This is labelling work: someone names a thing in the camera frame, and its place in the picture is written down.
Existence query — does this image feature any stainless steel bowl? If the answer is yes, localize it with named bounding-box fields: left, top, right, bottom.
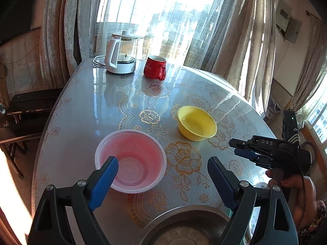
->
left=134, top=205, right=230, bottom=244

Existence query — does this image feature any red ceramic mug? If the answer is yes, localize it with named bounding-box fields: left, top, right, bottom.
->
left=143, top=55, right=166, bottom=81

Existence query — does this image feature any yellow plastic bowl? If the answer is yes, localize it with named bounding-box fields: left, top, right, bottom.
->
left=177, top=106, right=218, bottom=142

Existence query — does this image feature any beige curtain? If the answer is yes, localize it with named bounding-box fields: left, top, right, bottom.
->
left=184, top=0, right=276, bottom=116

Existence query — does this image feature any dark wooden chair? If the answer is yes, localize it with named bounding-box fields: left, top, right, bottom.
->
left=1, top=88, right=63, bottom=179

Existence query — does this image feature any red plastic bowl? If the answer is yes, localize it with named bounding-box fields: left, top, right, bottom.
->
left=95, top=129, right=167, bottom=194

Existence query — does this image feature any wall electrical box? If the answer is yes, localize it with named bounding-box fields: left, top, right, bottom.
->
left=275, top=0, right=302, bottom=44

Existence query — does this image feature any glass electric kettle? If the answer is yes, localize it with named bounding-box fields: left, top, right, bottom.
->
left=93, top=30, right=139, bottom=75

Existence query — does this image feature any person right hand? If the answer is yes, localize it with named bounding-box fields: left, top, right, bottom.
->
left=265, top=170, right=317, bottom=230

